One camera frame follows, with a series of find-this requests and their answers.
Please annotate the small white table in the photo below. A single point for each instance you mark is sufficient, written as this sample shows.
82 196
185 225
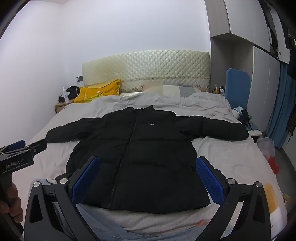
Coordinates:
255 132

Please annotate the white grey wardrobe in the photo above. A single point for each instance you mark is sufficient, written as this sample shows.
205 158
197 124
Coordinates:
261 69

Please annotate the black puffer jacket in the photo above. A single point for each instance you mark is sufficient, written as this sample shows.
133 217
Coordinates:
150 150

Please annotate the black tripod stand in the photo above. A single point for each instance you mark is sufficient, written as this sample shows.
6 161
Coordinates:
246 118

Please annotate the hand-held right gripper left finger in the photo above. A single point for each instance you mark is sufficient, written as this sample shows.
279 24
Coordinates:
86 180

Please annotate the white plastic bottle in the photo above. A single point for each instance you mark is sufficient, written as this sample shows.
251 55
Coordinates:
65 95

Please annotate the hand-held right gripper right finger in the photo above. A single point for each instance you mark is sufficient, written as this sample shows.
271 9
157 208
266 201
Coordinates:
209 179

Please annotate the stack of blue cloths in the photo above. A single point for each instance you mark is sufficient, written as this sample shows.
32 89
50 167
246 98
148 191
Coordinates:
281 104

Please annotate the clear plastic bag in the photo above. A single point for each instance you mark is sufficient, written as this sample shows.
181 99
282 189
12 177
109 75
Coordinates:
267 148

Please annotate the dark hanging clothes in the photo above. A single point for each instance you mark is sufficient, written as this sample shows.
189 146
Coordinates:
285 30

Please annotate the person's left hand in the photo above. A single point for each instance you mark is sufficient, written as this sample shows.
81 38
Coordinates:
15 204

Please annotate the black bag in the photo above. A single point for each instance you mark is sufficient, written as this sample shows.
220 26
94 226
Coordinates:
73 91

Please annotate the beige grey striped pillow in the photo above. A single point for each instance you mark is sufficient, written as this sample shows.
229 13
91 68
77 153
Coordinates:
171 90

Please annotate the dark wall socket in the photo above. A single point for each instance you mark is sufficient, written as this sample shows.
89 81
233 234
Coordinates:
79 78

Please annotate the bed with light grey bedding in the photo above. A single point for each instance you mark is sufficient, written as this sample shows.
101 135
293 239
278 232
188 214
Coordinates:
219 150

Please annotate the yellow pillow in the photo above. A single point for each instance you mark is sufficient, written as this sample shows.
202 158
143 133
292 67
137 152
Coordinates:
97 92

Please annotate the cream quilted headboard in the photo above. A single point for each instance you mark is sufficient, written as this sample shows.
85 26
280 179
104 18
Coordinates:
148 67

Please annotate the wooden nightstand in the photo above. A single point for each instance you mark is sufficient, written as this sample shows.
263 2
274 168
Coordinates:
61 107

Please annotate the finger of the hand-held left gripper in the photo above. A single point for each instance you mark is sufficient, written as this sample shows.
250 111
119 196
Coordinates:
17 144
38 146

